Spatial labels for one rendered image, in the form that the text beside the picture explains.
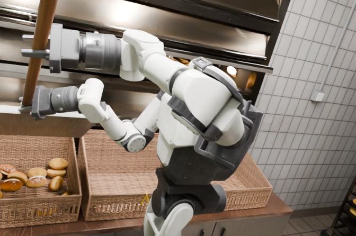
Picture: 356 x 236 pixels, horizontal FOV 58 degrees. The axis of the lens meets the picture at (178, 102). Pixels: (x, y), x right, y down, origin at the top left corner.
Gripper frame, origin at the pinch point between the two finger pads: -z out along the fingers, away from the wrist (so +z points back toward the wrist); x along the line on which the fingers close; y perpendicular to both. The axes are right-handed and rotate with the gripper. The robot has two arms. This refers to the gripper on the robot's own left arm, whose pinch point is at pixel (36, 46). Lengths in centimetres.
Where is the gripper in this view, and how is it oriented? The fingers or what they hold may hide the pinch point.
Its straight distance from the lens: 82.8
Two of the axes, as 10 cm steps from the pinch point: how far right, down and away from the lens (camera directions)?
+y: -3.1, 3.2, 9.0
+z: 9.5, 0.3, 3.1
